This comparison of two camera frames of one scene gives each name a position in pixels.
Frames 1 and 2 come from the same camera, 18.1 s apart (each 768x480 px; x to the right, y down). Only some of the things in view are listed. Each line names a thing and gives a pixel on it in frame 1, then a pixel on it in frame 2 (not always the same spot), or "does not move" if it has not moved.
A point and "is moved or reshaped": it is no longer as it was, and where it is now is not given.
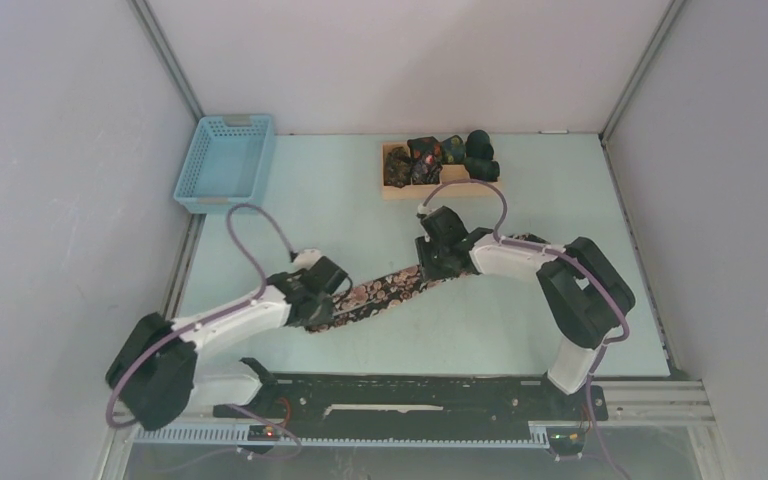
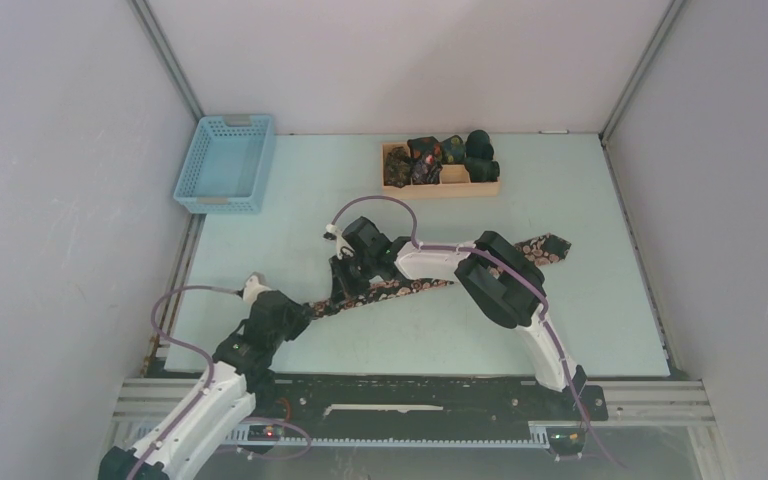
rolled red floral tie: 425,155 does not move
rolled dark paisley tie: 398,167 does not move
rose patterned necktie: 385,292 is moved or reshaped
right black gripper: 429,271 → 343,287
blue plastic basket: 228,164 does not move
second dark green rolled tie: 481,168 does not move
